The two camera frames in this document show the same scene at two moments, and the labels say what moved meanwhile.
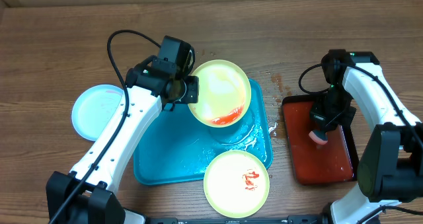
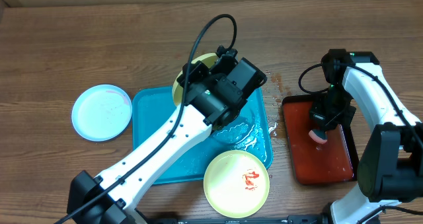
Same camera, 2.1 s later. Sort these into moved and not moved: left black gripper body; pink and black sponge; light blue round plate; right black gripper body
Moved: left black gripper body
Not moved: right black gripper body; pink and black sponge; light blue round plate
